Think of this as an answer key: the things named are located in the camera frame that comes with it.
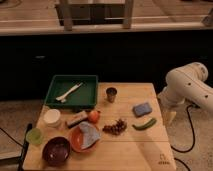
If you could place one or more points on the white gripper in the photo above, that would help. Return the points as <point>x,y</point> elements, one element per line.
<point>168,102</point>

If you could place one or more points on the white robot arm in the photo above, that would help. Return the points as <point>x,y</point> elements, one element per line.
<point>186,82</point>

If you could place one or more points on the green pepper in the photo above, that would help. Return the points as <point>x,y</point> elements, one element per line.
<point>145,126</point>

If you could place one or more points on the blue sponge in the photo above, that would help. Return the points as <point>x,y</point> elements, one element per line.
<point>142,109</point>

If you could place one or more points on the orange fruit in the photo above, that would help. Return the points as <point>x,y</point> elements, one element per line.
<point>94,116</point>

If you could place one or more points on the blue grey cloth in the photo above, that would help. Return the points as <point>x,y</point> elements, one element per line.
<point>90,134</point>

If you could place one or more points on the wooden block brush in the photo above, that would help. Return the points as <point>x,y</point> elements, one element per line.
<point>77,118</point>

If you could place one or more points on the orange plate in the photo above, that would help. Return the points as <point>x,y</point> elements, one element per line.
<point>76,141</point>

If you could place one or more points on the green plastic tray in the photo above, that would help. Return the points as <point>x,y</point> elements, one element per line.
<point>84,97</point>

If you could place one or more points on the white plastic fork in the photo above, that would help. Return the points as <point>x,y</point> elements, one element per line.
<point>62,98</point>

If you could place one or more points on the white small bowl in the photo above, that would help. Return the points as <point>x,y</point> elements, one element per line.
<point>52,117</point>

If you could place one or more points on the dark purple bowl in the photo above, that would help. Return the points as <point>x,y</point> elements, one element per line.
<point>56,151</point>

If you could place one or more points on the green plastic cup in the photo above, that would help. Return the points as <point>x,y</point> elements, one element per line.
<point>34,136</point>

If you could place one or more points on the wooden chair frame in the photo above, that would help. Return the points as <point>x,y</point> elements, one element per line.
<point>95,14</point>

